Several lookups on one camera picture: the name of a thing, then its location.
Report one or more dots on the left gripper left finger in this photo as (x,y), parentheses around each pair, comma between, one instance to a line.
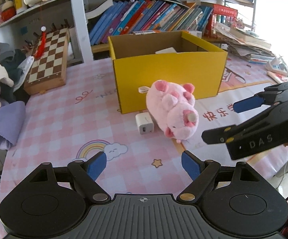
(85,173)

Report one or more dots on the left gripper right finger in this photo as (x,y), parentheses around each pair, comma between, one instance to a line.
(202,174)

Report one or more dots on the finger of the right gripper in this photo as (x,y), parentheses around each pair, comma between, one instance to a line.
(244,133)
(248,104)

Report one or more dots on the pink pig plush toy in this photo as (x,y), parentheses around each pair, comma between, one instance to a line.
(173,108)

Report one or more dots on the pink cartoon table mat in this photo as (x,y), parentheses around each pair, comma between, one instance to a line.
(143,174)

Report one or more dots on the stack of papers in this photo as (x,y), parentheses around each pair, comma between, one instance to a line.
(247,47)

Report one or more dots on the white charger cube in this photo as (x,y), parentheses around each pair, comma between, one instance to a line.
(144,123)

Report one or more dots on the white foam block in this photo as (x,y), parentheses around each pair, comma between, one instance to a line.
(167,50)

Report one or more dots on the wooden chess board box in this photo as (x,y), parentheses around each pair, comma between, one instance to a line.
(49,71)

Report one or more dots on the yellow cardboard box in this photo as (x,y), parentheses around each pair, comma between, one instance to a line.
(136,64)

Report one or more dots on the white orange usmile box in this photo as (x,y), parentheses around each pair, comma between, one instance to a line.
(145,32)

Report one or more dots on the red tassel ornament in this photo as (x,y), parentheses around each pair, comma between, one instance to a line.
(41,46)

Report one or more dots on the row of leaning books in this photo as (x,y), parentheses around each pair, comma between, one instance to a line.
(115,18)

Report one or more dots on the pile of clothes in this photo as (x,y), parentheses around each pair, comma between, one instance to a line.
(14,68)

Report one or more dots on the white wooden bookshelf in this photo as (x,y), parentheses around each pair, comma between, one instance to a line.
(91,22)

